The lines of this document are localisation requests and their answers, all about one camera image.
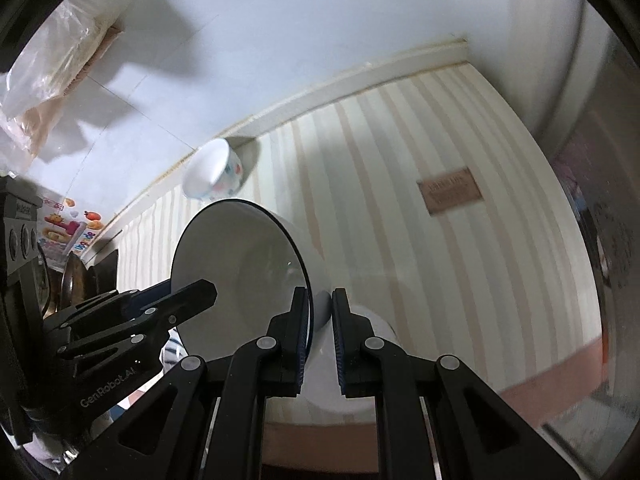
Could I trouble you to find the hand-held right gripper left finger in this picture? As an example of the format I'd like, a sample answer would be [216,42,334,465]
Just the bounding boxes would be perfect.
[117,286,315,480]

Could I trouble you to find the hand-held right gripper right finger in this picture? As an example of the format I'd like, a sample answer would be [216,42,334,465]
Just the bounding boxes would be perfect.
[331,287,583,480]

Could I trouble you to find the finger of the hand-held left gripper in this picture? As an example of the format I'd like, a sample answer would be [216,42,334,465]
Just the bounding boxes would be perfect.
[42,281,173,331]
[57,280,218,378]

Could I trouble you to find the white bowl with blue rim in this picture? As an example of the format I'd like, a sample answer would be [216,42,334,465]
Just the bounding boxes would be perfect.
[170,199,333,361]

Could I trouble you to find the blue striped plate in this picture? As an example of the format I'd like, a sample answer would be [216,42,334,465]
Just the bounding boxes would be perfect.
[159,330,186,378]

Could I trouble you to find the black wok with food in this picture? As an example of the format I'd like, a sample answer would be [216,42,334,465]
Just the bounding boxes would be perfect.
[60,252,118,311]

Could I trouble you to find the white bowl with floral print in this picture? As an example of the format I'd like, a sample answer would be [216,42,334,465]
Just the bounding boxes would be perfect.
[182,138,245,201]

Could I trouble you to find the clear plastic bag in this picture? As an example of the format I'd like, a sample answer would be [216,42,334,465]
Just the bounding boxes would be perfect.
[0,0,126,158]

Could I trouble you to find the glass sliding door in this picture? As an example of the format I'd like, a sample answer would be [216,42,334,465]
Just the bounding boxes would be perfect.
[530,5,640,466]

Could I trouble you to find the colourful wall stickers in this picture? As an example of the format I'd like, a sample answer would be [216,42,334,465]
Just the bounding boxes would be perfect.
[41,196,105,261]

